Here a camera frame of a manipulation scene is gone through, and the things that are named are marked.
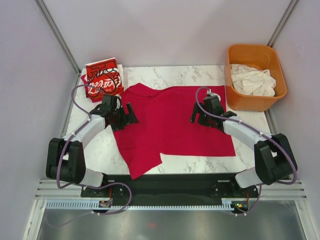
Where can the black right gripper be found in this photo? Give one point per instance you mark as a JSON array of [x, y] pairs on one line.
[[202, 122]]

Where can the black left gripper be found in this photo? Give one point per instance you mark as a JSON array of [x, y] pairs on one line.
[[128, 119]]

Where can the crimson red t-shirt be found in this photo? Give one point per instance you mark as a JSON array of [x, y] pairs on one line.
[[164, 127]]

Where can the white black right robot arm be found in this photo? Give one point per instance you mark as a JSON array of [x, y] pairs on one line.
[[273, 157]]

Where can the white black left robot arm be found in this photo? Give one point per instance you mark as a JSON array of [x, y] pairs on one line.
[[66, 158]]

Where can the red Coca-Cola folded shirt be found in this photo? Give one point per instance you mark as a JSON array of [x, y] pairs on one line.
[[99, 69]]

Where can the white crumpled cloth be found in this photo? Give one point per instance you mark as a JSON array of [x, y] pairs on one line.
[[251, 81]]

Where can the orange plastic basket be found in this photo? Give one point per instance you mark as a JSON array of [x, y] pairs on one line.
[[260, 57]]

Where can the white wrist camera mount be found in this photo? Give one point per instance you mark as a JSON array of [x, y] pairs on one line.
[[209, 93]]

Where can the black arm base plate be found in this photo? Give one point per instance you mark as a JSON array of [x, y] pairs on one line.
[[180, 199]]

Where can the aluminium frame rail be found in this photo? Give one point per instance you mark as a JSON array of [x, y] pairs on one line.
[[219, 189]]

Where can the left aluminium corner post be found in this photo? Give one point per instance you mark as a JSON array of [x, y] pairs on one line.
[[57, 34]]

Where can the aluminium corner post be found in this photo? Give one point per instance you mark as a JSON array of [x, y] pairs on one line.
[[57, 34], [282, 22]]

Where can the white slotted cable duct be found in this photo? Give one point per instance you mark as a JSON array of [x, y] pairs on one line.
[[99, 205]]

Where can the right aluminium corner post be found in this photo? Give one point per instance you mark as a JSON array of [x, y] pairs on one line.
[[282, 22]]

